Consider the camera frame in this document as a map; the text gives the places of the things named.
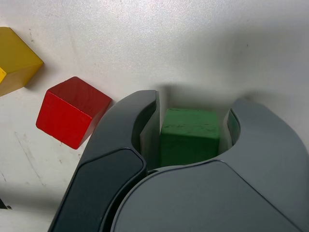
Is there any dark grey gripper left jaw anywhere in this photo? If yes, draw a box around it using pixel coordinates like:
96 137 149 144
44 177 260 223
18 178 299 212
47 89 162 232

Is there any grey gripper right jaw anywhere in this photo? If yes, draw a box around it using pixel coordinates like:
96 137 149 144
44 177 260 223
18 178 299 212
112 98 309 232

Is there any red cube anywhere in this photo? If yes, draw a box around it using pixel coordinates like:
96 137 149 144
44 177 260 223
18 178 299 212
35 76 113 150

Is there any green cube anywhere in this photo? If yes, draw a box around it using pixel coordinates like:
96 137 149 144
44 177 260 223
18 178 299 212
159 108 222 167

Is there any yellow cube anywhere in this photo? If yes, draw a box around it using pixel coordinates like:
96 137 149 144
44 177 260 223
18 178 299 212
0 26 44 97

